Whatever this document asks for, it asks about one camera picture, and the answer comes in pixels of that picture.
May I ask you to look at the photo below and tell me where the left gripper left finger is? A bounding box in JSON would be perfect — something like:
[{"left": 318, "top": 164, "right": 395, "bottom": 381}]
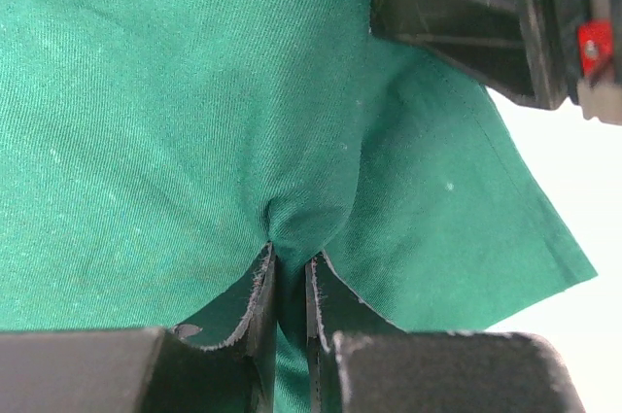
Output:
[{"left": 1, "top": 245, "right": 276, "bottom": 412}]

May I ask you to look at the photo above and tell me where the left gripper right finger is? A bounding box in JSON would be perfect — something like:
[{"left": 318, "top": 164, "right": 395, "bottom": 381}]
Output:
[{"left": 305, "top": 253, "right": 585, "bottom": 413}]

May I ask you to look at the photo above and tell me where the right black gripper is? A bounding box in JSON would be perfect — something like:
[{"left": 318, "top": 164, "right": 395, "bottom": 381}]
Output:
[{"left": 370, "top": 0, "right": 621, "bottom": 121}]

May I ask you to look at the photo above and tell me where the dark green surgical cloth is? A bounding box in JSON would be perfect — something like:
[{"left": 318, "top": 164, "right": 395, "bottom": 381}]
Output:
[{"left": 1, "top": 0, "right": 596, "bottom": 412}]

